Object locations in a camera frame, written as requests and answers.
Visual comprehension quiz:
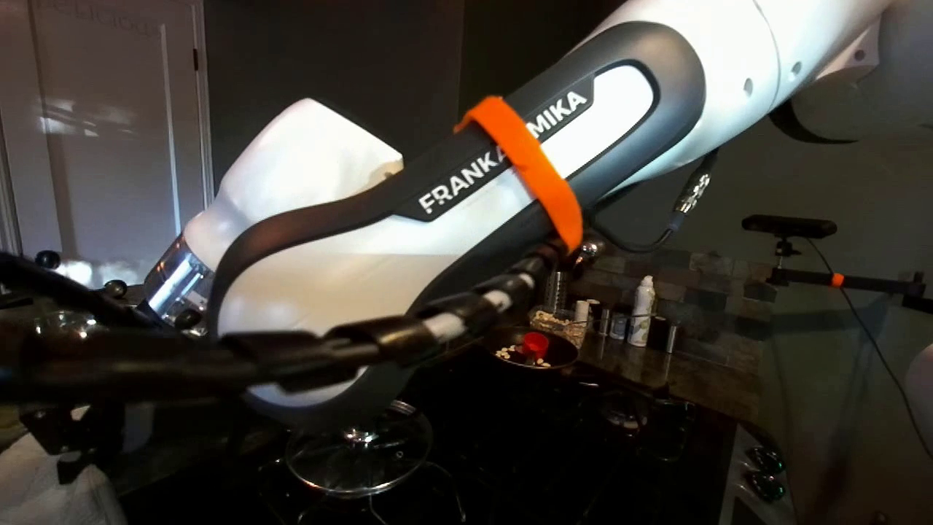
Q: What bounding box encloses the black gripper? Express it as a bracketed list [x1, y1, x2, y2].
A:
[21, 389, 131, 488]

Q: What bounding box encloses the glass pot lid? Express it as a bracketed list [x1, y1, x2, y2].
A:
[284, 399, 437, 501]

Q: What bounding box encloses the dark cooking pot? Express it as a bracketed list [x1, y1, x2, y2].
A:
[253, 454, 473, 525]

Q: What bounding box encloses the metal utensil holder with ladle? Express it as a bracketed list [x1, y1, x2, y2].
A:
[542, 268, 568, 314]

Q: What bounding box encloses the black stove top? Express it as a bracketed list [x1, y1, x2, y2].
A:
[125, 339, 743, 525]

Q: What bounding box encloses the black stove knob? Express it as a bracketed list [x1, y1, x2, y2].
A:
[747, 443, 791, 479]
[743, 472, 788, 507]

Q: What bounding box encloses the white door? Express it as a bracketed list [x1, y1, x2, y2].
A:
[0, 0, 222, 288]

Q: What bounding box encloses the red round object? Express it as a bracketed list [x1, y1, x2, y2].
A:
[520, 329, 555, 365]

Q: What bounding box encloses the dark shallow bowl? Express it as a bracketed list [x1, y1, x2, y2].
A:
[494, 329, 584, 373]

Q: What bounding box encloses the small dark jar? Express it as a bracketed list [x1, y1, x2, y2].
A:
[647, 314, 682, 356]
[594, 304, 631, 343]

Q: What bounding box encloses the white plastic bottle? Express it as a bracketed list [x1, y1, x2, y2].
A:
[628, 272, 660, 352]

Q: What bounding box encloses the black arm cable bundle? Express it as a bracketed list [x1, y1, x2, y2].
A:
[0, 240, 597, 403]

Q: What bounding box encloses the orange strap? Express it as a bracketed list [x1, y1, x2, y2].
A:
[453, 93, 590, 257]

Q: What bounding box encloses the black camera on stand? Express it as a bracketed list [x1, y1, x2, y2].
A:
[740, 212, 839, 243]

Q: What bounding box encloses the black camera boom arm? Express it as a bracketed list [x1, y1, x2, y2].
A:
[763, 237, 933, 314]

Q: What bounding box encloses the thin black camera cable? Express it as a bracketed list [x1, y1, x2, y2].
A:
[804, 237, 933, 460]

